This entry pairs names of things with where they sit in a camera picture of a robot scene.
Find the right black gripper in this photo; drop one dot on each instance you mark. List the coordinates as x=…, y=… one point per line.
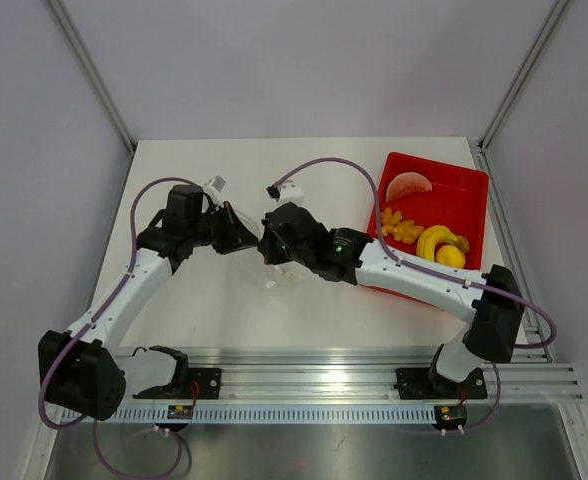
x=268, y=247

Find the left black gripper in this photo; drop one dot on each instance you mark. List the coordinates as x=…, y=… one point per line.
x=238, y=236

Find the clear zip top bag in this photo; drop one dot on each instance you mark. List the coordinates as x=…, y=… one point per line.
x=270, y=277

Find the watermelon slice toy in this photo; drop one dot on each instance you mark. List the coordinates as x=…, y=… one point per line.
x=405, y=184

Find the yellow pear toy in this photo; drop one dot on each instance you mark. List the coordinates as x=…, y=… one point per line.
x=450, y=255

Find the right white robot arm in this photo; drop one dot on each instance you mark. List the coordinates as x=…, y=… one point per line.
x=487, y=303

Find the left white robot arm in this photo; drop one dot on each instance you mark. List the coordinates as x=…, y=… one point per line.
x=77, y=366

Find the yellow banana bunch toy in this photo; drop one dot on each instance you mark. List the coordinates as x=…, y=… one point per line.
x=436, y=235

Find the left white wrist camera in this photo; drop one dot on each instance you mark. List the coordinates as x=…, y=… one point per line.
x=214, y=188

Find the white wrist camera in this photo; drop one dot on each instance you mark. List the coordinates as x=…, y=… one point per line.
x=214, y=188
x=287, y=192

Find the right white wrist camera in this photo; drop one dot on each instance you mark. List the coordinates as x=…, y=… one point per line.
x=287, y=192

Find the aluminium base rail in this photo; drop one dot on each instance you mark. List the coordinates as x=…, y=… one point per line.
x=367, y=375

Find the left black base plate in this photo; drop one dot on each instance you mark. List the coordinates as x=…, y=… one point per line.
x=204, y=383

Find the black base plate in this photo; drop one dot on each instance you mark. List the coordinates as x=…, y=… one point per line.
x=421, y=383
x=204, y=383

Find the white slotted cable duct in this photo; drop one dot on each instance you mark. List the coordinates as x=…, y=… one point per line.
x=277, y=414

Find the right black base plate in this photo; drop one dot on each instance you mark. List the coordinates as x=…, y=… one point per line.
x=421, y=383

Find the left aluminium frame post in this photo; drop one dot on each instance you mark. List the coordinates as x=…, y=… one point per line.
x=82, y=56

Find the aluminium frame post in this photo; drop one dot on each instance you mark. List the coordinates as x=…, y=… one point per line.
x=536, y=50
x=82, y=56

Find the right aluminium frame post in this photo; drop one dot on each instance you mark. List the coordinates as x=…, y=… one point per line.
x=536, y=50

